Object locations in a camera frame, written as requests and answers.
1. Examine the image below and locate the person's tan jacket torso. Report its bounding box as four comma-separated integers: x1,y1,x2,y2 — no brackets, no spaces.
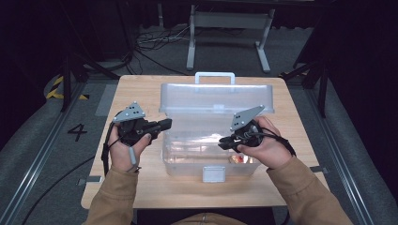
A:
170,212,248,225

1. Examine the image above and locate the black tripod stand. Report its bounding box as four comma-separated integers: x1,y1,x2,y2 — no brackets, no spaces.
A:
60,52,121,113
280,60,329,118

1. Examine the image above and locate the clear plastic storage box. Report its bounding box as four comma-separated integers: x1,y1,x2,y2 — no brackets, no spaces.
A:
159,71,276,184

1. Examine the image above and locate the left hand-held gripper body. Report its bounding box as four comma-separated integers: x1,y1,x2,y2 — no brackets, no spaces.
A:
112,101,161,147

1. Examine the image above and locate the grey gripper strap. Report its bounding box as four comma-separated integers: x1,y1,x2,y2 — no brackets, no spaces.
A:
128,145,141,173

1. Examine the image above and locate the bundle of floor cables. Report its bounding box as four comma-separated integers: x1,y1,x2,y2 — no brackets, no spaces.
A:
134,24,191,76

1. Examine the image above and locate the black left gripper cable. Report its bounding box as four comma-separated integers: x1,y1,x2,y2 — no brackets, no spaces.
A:
20,121,126,225

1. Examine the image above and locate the person's right hand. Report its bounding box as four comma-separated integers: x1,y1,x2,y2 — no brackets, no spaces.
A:
237,115,294,170

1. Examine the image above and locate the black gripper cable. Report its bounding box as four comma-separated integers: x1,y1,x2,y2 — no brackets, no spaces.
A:
20,121,126,225
247,120,297,158

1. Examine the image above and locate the yellow black hazard tape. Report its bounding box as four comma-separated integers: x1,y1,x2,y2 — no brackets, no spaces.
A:
46,75,90,101

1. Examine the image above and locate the person's left hand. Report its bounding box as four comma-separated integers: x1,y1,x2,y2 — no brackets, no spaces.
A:
108,123,153,170

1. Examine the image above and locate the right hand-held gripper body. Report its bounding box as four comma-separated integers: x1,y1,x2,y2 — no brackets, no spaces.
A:
229,105,266,148

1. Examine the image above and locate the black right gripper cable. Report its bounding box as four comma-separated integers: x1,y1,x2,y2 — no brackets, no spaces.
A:
247,120,297,158

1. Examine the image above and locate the grey metal desk frame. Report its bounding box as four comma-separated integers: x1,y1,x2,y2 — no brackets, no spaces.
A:
186,4,276,73

